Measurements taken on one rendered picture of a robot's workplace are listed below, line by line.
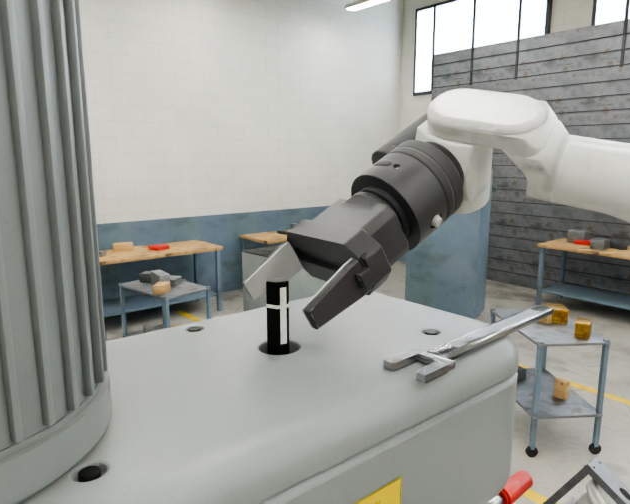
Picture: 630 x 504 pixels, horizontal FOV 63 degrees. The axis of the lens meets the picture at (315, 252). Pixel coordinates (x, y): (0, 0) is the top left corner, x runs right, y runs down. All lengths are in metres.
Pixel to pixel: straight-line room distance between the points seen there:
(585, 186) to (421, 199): 0.15
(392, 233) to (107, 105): 6.87
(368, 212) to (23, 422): 0.30
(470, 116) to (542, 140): 0.07
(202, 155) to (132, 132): 1.04
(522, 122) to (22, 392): 0.43
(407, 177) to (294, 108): 8.18
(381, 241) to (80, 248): 0.25
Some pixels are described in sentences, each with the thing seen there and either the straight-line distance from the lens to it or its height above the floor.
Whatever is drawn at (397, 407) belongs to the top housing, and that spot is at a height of 1.88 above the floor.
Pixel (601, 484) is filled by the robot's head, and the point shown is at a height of 1.69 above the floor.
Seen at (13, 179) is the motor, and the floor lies 2.04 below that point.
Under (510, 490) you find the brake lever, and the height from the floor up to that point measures 1.71.
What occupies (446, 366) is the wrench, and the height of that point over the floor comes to 1.90.
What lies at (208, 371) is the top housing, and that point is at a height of 1.89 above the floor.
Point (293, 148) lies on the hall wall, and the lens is 8.60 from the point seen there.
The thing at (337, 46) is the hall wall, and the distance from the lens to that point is 9.38.
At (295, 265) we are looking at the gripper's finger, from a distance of 0.51.
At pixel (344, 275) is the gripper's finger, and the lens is 0.41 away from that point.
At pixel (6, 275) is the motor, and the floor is 2.00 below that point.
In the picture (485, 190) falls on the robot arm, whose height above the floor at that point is 2.02.
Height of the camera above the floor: 2.05
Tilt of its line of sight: 10 degrees down
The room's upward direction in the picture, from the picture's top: straight up
